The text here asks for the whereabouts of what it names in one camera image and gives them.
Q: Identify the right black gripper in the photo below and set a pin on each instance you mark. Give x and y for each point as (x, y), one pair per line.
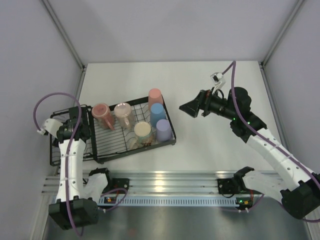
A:
(193, 107)

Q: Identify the pink ghost pattern mug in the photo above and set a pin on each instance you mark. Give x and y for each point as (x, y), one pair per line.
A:
(102, 113)

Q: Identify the blue plastic tumbler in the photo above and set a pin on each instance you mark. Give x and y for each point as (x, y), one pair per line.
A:
(157, 112)

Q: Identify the purple plastic tumbler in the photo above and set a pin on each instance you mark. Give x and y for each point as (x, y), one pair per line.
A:
(163, 131)

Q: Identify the salmon pink plastic tumbler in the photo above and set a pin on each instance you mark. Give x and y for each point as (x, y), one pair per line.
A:
(155, 96)

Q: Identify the pale pink iridescent mug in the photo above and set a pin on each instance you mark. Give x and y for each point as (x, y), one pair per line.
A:
(124, 114)

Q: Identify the cream seashell mug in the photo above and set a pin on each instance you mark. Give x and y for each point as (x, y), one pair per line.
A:
(144, 136)

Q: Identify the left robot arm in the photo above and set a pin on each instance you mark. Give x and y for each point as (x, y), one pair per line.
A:
(76, 204)

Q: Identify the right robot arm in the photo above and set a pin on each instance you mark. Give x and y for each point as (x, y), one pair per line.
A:
(298, 190)

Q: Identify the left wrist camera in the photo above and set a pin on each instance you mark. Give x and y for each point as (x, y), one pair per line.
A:
(50, 126)

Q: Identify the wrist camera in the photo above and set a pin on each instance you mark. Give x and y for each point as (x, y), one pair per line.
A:
(50, 126)
(218, 81)

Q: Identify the black wire dish rack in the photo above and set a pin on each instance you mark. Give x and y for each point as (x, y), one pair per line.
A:
(106, 145)

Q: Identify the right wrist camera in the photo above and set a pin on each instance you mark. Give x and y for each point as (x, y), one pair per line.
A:
(218, 81)

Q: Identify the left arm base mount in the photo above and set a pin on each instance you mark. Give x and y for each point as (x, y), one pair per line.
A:
(112, 182)

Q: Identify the perforated cable tray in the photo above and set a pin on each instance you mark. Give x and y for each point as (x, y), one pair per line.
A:
(179, 201)

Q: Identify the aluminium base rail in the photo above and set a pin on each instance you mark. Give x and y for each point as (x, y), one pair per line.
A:
(173, 183)

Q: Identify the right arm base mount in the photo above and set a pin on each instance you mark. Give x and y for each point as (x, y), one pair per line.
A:
(234, 185)

